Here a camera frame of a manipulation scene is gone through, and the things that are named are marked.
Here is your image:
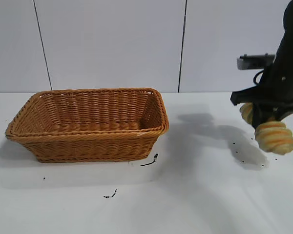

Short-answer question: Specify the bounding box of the brown woven wicker basket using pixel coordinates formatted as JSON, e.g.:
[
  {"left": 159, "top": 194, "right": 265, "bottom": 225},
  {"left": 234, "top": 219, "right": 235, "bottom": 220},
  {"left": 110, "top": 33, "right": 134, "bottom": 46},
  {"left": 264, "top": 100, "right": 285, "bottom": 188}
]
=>
[{"left": 5, "top": 87, "right": 170, "bottom": 163}]

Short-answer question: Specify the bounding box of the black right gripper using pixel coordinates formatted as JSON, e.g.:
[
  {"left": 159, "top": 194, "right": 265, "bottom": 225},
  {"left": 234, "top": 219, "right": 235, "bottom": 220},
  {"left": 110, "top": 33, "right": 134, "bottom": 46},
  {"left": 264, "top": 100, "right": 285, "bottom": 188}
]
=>
[{"left": 230, "top": 47, "right": 293, "bottom": 130}]

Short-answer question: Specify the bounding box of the long twisted yellow bread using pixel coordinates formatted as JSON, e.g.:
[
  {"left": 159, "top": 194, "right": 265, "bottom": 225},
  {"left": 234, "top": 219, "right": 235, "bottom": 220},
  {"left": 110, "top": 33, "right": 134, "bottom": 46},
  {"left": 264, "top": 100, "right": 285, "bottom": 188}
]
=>
[{"left": 239, "top": 102, "right": 293, "bottom": 156}]

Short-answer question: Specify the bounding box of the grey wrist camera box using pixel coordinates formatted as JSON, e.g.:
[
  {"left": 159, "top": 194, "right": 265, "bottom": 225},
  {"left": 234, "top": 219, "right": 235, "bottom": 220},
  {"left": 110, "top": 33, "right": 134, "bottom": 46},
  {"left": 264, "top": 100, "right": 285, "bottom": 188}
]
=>
[{"left": 236, "top": 53, "right": 276, "bottom": 70}]

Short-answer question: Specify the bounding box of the black camera cable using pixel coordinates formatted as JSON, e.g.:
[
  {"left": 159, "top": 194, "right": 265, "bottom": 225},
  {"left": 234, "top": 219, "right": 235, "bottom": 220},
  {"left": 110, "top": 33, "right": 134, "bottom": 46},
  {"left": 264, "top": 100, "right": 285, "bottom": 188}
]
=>
[{"left": 252, "top": 69, "right": 266, "bottom": 85}]

